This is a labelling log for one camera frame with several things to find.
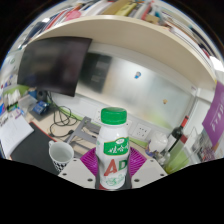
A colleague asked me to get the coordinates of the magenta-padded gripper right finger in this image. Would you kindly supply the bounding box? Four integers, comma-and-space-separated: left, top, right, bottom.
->
126, 146, 169, 190

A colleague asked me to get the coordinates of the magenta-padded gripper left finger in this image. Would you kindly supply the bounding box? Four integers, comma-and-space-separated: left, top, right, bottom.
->
58, 147, 101, 190

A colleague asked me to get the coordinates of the white green-capped drink bottle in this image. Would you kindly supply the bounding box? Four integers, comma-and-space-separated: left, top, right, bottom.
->
95, 107, 131, 191

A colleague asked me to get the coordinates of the black-white checkered mug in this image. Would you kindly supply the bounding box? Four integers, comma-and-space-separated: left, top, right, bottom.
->
48, 140, 75, 175

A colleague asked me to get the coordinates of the white ceramic teapot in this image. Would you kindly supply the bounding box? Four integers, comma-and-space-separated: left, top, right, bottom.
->
146, 131, 169, 158

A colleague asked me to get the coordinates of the grey metal laptop stand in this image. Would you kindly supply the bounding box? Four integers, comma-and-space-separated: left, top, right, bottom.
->
66, 115, 103, 151

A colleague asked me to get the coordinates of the green glass vase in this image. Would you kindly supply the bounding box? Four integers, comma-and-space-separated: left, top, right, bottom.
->
164, 146, 191, 174

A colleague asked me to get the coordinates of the dark wine bottle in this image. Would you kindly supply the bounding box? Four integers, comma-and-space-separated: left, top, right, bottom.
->
164, 115, 191, 151

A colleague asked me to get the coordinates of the black desk mat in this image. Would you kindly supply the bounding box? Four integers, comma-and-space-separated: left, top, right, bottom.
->
9, 121, 68, 176

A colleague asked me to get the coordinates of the small blue device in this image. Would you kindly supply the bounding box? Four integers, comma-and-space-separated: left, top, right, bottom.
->
32, 100, 51, 116

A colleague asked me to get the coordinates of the purple pennant flag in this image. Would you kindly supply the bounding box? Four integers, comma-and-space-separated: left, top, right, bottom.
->
201, 81, 224, 148

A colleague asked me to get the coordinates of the black computer monitor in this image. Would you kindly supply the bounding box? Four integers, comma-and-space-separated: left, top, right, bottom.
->
17, 36, 94, 98

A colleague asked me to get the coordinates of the shelf unit with books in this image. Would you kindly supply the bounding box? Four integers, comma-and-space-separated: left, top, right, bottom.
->
19, 0, 224, 91

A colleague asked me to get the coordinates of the white wall socket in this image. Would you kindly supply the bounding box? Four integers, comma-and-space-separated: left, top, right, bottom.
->
134, 123, 152, 139

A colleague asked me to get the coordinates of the black cable bundle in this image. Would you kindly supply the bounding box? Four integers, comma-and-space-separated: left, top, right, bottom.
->
49, 99, 81, 138

